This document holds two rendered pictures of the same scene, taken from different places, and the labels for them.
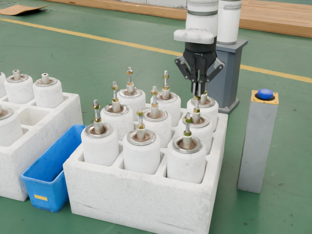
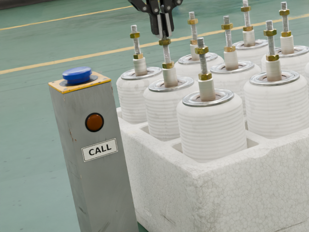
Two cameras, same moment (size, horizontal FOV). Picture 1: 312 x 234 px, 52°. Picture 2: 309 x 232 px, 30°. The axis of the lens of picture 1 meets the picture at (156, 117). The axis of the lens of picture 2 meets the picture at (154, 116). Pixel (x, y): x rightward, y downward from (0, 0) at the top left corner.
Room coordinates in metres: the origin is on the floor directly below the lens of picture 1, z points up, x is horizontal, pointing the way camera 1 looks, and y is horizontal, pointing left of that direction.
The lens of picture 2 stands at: (1.44, -0.72, 0.49)
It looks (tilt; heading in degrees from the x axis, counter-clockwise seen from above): 18 degrees down; 140
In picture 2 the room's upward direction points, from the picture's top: 9 degrees counter-clockwise
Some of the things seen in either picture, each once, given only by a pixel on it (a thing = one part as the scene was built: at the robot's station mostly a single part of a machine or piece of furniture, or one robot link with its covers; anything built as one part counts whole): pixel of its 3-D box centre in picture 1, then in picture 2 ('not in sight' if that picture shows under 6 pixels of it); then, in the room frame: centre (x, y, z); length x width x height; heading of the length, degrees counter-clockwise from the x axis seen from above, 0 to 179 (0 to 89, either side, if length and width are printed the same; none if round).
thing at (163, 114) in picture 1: (154, 115); (231, 67); (0.79, 0.00, 0.25); 0.08 x 0.08 x 0.01
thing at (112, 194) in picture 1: (155, 160); (242, 155); (0.79, 0.00, 0.09); 0.39 x 0.39 x 0.18; 73
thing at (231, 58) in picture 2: (154, 111); (231, 60); (0.79, 0.00, 0.26); 0.02 x 0.02 x 0.03
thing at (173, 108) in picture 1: (165, 122); (279, 134); (0.91, -0.03, 0.16); 0.10 x 0.10 x 0.18
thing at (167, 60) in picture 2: (197, 104); (166, 54); (0.76, -0.11, 0.30); 0.01 x 0.01 x 0.08
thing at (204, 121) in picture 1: (195, 120); (171, 84); (0.76, -0.11, 0.25); 0.08 x 0.08 x 0.01
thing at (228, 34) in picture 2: (154, 99); (228, 38); (0.79, 0.00, 0.30); 0.01 x 0.01 x 0.08
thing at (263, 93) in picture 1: (265, 94); (77, 77); (0.78, -0.30, 0.32); 0.04 x 0.04 x 0.02
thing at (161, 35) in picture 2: (200, 88); (158, 26); (0.76, -0.12, 0.35); 0.02 x 0.01 x 0.04; 156
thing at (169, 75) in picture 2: (196, 116); (170, 77); (0.76, -0.11, 0.26); 0.02 x 0.02 x 0.03
